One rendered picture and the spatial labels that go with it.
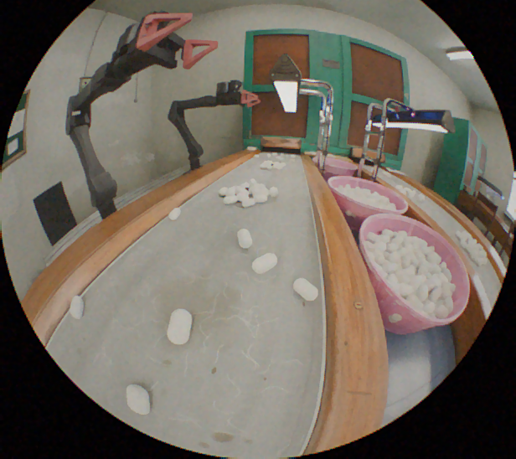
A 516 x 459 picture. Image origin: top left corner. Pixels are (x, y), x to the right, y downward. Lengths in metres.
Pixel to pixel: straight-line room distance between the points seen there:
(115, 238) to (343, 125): 1.28
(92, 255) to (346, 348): 0.33
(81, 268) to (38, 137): 1.91
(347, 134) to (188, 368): 1.29
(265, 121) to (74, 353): 1.32
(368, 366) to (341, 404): 0.04
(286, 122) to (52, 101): 2.38
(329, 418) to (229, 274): 0.19
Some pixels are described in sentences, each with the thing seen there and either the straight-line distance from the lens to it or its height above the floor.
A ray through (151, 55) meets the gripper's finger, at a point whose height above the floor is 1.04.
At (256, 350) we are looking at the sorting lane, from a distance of 0.16.
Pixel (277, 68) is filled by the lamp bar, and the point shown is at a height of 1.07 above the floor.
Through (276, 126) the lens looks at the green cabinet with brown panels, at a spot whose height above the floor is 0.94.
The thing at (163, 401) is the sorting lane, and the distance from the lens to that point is 0.18.
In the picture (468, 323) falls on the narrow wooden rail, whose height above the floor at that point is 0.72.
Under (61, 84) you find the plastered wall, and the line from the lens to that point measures 2.32.
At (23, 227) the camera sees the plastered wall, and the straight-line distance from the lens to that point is 2.13.
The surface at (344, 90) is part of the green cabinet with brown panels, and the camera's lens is 1.28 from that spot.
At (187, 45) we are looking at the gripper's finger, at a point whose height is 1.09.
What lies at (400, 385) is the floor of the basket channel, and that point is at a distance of 0.31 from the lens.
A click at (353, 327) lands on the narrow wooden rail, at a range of 0.16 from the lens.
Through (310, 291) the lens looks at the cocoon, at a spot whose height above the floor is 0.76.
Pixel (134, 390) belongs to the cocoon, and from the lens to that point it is 0.18.
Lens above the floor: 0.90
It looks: 26 degrees down
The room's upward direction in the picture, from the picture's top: 2 degrees clockwise
